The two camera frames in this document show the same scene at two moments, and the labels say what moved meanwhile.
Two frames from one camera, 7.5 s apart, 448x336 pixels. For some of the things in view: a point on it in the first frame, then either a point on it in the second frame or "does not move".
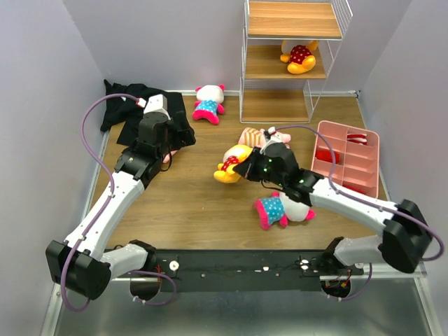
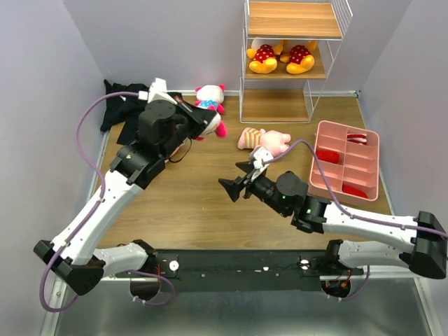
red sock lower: x=357 y=190 does not move
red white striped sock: x=358 y=138 does not move
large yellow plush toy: x=299 y=54 does not move
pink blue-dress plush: x=278 y=207 → x=215 y=124
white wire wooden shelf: x=269 y=92 does not move
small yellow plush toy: x=233 y=155 → x=264 y=52
